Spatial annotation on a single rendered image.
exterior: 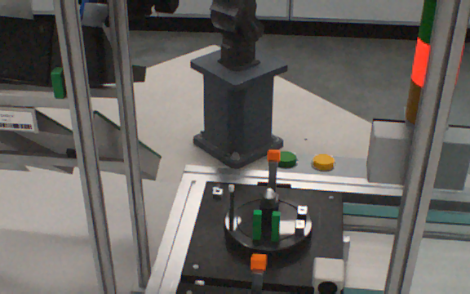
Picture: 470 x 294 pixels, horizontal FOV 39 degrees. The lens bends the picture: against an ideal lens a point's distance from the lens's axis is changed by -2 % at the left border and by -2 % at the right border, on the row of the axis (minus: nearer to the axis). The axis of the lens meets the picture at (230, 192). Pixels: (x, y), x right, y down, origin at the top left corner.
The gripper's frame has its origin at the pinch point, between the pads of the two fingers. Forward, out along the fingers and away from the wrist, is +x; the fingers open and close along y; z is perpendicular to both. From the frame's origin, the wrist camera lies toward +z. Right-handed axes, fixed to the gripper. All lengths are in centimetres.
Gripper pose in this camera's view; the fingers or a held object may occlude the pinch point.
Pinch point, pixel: (104, 9)
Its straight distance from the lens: 104.1
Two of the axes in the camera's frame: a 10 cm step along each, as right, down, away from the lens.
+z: -1.7, -6.4, -7.5
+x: -3.8, 7.5, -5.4
